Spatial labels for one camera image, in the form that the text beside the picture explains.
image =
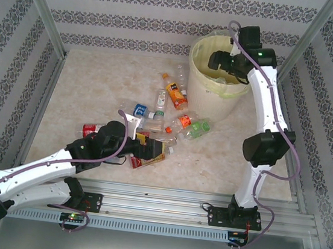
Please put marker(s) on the clear bottle white green label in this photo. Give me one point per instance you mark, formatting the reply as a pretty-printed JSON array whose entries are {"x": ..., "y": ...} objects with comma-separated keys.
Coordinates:
[{"x": 161, "y": 99}]

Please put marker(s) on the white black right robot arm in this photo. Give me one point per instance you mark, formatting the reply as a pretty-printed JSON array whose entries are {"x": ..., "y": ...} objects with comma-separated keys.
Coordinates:
[{"x": 264, "y": 106}]

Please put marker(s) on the gold red tea bottle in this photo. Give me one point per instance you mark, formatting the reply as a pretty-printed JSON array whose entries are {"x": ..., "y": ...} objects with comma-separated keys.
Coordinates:
[{"x": 140, "y": 163}]

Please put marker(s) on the clear bottle green band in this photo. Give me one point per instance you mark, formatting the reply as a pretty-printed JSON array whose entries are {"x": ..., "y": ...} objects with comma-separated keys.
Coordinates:
[{"x": 152, "y": 126}]

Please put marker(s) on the clear bottle blue label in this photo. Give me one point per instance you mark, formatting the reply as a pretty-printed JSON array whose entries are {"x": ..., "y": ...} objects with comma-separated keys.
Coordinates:
[{"x": 140, "y": 110}]

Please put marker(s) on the aluminium side rail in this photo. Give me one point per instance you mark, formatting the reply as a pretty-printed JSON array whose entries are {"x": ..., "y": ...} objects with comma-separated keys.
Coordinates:
[{"x": 51, "y": 86}]

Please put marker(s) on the cream waste bin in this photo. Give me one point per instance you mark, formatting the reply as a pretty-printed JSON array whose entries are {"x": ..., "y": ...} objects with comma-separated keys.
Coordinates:
[{"x": 202, "y": 53}]

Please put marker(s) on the orange juice bottle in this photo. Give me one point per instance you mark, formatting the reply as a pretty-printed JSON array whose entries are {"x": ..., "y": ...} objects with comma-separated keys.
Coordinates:
[{"x": 177, "y": 97}]

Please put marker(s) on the white round bin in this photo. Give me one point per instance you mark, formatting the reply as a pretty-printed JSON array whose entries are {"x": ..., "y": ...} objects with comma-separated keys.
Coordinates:
[{"x": 205, "y": 105}]

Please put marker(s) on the red white label water bottle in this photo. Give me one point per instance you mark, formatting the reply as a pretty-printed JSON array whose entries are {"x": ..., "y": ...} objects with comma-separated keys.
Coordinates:
[{"x": 91, "y": 130}]

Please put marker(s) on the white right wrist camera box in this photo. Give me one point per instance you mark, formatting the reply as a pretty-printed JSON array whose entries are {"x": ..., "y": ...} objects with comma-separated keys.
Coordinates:
[{"x": 235, "y": 49}]

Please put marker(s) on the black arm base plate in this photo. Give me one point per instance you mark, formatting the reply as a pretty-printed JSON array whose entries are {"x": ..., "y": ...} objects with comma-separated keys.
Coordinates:
[
  {"x": 94, "y": 202},
  {"x": 217, "y": 217}
]

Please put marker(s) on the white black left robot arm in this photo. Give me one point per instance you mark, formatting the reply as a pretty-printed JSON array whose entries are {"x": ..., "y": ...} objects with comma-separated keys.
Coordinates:
[{"x": 42, "y": 173}]

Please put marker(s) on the aluminium frame post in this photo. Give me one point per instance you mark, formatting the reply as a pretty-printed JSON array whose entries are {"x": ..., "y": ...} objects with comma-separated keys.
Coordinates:
[
  {"x": 310, "y": 39},
  {"x": 42, "y": 7}
]

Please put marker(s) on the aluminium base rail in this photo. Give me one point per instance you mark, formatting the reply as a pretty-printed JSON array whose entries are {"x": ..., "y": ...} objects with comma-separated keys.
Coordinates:
[{"x": 156, "y": 205}]

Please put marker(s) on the small controller board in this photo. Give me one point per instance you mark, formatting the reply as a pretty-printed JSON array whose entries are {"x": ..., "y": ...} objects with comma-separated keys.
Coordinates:
[
  {"x": 73, "y": 217},
  {"x": 237, "y": 238}
]

